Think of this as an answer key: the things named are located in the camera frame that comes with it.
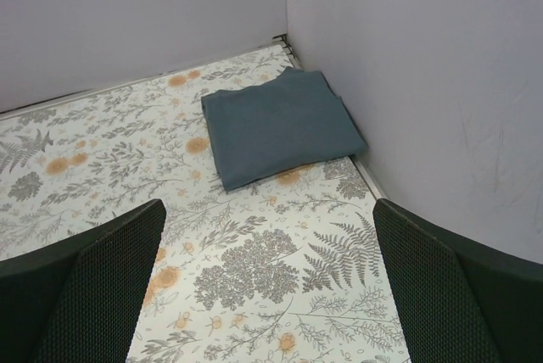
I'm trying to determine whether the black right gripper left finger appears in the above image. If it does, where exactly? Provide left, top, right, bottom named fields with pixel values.
left=1, top=199, right=165, bottom=362

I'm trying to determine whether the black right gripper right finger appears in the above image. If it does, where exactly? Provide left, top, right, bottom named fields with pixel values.
left=372, top=198, right=542, bottom=362

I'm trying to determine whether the blue-grey t-shirt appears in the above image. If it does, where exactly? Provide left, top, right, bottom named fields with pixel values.
left=201, top=67, right=367, bottom=192

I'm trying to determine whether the floral patterned table mat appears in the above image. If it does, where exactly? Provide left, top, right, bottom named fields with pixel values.
left=1, top=44, right=409, bottom=362

